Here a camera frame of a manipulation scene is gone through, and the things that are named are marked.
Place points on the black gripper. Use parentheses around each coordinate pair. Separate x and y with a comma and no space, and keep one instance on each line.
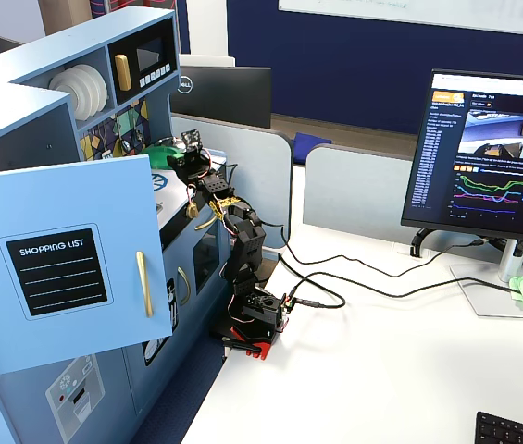
(182,163)

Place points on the green round lid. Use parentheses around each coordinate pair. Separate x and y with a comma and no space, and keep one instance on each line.
(158,152)

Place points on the red and black arm base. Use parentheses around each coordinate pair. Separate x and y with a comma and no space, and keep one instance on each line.
(254,348)

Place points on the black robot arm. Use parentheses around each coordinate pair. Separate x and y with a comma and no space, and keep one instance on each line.
(248,240)

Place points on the gold toy knob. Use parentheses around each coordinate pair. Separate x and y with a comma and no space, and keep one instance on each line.
(191,210)

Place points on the grey desk partition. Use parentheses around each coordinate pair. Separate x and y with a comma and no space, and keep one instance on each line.
(358,189)
(252,171)

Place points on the black Dell monitor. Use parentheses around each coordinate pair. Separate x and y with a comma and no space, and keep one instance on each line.
(233,97)

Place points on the white toy plate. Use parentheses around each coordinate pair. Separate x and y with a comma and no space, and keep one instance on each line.
(90,92)
(64,94)
(103,88)

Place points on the blue shopping list door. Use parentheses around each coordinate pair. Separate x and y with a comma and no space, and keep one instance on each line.
(57,199)

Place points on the blue fabric seat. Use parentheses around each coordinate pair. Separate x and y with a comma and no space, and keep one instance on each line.
(312,139)

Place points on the blue toy kitchen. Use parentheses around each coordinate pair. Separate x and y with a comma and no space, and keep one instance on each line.
(34,115)

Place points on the whiteboard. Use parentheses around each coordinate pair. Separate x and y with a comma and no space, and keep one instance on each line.
(404,11)

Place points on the lit computer monitor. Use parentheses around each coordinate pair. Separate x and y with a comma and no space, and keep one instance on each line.
(474,152)

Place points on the silver monitor stand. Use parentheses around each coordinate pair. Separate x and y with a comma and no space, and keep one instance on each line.
(511,263)

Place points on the black keyboard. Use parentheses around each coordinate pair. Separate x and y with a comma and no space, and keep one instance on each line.
(515,432)

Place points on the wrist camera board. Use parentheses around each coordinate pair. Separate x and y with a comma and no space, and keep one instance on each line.
(191,141)

